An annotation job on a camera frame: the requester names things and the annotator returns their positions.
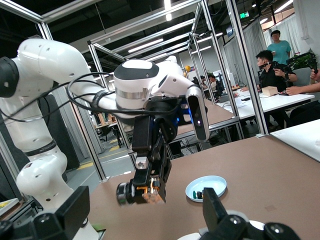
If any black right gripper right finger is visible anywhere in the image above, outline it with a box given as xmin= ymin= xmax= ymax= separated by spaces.
xmin=202 ymin=187 xmax=251 ymax=240

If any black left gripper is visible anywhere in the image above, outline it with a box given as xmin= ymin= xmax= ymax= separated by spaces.
xmin=131 ymin=97 xmax=182 ymax=204

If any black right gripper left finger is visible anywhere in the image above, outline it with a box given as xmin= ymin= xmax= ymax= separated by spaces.
xmin=33 ymin=186 xmax=91 ymax=240

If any person with bare forearm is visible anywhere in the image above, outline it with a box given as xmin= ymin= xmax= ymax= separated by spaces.
xmin=285 ymin=67 xmax=320 ymax=128

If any small cardboard box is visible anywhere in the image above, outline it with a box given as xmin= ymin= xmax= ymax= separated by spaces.
xmin=259 ymin=86 xmax=279 ymax=98

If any light blue round plate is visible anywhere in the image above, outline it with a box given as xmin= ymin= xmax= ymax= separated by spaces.
xmin=184 ymin=175 xmax=228 ymax=203

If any green yellow book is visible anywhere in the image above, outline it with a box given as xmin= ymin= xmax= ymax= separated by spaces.
xmin=0 ymin=198 xmax=21 ymax=218

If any brown topped workbench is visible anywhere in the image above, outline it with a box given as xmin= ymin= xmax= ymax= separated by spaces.
xmin=172 ymin=98 xmax=242 ymax=137

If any distant seated person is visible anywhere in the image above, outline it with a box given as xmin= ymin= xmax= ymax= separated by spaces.
xmin=206 ymin=73 xmax=219 ymax=91

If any white table with label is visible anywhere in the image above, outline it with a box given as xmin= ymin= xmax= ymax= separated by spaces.
xmin=269 ymin=119 xmax=320 ymax=163

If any long white table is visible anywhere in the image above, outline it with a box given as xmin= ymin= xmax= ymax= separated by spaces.
xmin=216 ymin=88 xmax=316 ymax=121

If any fluorescent ceiling light strip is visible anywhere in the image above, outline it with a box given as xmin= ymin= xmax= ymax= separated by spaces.
xmin=127 ymin=38 xmax=165 ymax=53
xmin=273 ymin=0 xmax=294 ymax=13
xmin=163 ymin=0 xmax=173 ymax=22

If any seated person in black shirt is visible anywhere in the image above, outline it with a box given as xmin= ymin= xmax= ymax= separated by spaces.
xmin=241 ymin=49 xmax=299 ymax=95

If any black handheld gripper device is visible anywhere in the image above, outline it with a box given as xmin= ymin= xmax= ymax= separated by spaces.
xmin=258 ymin=61 xmax=292 ymax=88

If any grey chair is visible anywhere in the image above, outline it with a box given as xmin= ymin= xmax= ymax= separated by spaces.
xmin=294 ymin=67 xmax=313 ymax=87

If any white curtain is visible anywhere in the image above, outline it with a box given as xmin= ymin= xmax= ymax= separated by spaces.
xmin=243 ymin=18 xmax=270 ymax=76

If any person in teal shirt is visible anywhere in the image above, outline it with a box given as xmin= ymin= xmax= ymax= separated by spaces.
xmin=266 ymin=29 xmax=293 ymax=66

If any green potted plant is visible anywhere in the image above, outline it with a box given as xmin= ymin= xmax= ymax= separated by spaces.
xmin=289 ymin=48 xmax=320 ymax=72

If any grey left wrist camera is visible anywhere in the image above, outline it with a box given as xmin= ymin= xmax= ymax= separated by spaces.
xmin=185 ymin=86 xmax=210 ymax=143

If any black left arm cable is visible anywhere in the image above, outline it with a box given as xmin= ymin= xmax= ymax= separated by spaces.
xmin=0 ymin=72 xmax=153 ymax=123

